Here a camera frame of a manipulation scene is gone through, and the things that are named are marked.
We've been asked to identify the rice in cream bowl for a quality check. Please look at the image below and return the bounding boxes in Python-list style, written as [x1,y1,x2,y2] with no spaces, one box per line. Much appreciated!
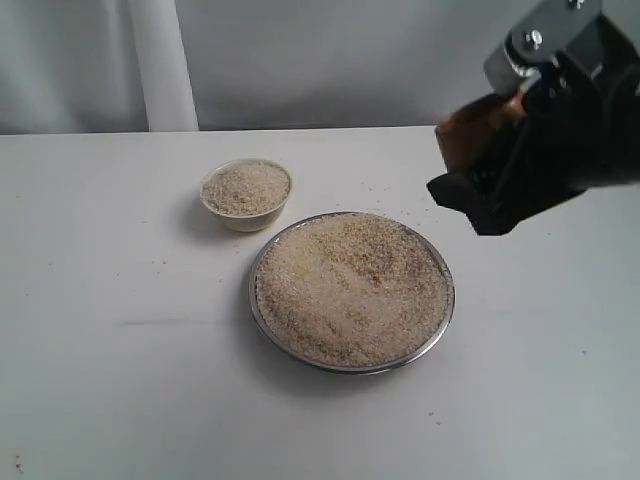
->
[200,159,291,217]

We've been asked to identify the round metal tray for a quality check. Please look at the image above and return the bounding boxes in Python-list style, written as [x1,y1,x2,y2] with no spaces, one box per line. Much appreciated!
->
[248,211,456,376]

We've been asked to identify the white backdrop cloth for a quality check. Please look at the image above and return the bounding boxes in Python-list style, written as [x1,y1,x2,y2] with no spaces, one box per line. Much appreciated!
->
[1,1,532,134]

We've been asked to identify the cream ceramic bowl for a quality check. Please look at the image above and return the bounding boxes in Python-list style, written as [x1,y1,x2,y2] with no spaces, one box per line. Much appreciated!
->
[199,158,293,233]

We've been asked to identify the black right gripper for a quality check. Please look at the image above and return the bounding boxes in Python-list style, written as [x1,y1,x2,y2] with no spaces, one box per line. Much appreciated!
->
[427,15,639,236]

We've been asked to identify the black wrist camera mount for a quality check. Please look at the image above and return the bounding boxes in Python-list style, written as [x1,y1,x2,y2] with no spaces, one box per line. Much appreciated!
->
[483,0,602,97]

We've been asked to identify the rice in metal tray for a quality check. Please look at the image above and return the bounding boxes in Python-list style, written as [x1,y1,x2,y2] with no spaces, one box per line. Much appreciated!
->
[255,213,450,369]

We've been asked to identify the brown wooden cup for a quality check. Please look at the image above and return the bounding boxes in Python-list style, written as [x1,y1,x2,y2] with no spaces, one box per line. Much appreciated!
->
[435,91,527,173]

